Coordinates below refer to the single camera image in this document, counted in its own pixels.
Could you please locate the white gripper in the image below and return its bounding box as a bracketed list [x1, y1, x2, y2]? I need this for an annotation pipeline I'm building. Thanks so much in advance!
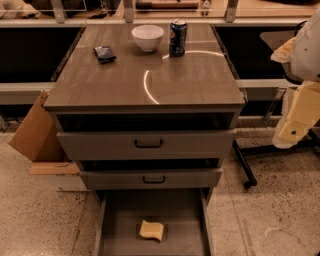
[271, 38, 320, 149]

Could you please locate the yellow sponge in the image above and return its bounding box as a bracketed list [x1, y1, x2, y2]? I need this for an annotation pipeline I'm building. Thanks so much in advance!
[139, 220, 164, 241]

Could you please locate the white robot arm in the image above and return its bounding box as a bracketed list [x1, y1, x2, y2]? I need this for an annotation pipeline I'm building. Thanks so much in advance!
[271, 9, 320, 149]

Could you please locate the grey top drawer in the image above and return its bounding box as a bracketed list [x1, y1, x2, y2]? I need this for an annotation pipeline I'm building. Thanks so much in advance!
[57, 130, 235, 161]

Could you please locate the grey drawer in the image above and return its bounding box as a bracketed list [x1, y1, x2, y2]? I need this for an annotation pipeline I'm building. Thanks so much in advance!
[80, 168, 222, 190]
[93, 189, 214, 256]
[57, 130, 235, 161]

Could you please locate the grey middle drawer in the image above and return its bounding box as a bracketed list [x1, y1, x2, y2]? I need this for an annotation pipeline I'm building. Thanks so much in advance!
[80, 168, 222, 190]

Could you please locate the grey drawer cabinet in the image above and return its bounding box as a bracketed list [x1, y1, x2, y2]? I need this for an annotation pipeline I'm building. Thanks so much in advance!
[43, 23, 248, 256]

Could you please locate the grey bottom drawer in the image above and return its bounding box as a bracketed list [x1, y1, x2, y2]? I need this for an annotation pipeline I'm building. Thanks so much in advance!
[93, 189, 214, 256]

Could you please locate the black side table stand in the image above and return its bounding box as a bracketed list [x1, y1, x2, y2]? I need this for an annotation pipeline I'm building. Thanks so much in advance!
[232, 29, 320, 190]

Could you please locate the blue soda can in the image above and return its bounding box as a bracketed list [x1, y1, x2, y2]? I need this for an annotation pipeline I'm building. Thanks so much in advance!
[169, 19, 188, 57]

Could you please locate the white ceramic bowl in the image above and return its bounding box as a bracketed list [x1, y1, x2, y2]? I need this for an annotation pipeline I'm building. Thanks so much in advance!
[131, 25, 164, 52]

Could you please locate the dark snack packet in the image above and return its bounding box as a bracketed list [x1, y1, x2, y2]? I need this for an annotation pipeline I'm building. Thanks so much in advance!
[93, 46, 116, 63]

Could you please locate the brown cardboard box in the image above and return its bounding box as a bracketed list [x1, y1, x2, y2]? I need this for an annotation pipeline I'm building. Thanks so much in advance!
[8, 90, 88, 193]

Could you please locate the black top drawer handle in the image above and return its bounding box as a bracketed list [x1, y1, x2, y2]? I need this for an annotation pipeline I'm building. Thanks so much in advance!
[134, 139, 163, 149]

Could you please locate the black drawer handle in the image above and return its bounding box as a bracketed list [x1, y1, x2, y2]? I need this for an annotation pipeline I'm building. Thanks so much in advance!
[134, 139, 163, 149]
[142, 176, 166, 184]

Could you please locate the black middle drawer handle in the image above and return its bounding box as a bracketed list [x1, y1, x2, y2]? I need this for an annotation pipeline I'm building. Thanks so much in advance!
[142, 176, 166, 184]

